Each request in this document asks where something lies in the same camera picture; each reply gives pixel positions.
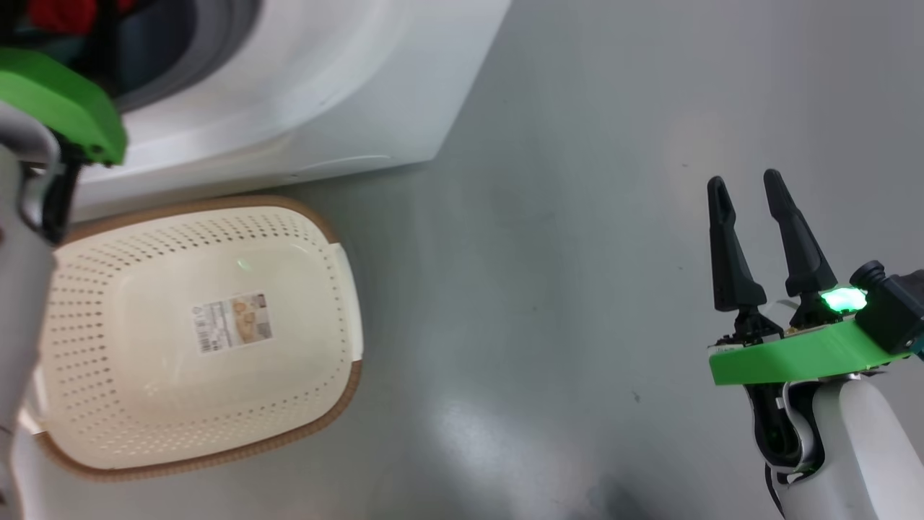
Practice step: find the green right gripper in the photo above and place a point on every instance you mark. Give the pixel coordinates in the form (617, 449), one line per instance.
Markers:
(794, 361)

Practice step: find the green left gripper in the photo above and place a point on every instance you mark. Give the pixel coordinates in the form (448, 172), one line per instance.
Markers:
(65, 101)

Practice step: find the red and white garment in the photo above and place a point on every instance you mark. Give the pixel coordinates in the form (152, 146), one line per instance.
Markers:
(61, 14)

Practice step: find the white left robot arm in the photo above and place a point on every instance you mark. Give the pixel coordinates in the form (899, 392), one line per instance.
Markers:
(18, 303)

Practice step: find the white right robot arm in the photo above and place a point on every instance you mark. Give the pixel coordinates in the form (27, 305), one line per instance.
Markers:
(866, 448)

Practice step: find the stainless steel washer drum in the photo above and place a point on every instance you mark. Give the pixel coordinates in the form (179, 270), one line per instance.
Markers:
(159, 36)

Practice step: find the white washing machine body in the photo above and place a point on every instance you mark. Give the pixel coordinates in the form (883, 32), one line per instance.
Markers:
(325, 87)

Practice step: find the printed paper label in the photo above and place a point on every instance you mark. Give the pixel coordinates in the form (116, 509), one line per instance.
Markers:
(231, 323)

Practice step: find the cream laundry basket brown rim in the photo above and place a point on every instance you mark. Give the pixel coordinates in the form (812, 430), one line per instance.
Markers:
(159, 361)

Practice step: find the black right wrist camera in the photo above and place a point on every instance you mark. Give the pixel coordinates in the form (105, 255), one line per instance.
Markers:
(891, 310)

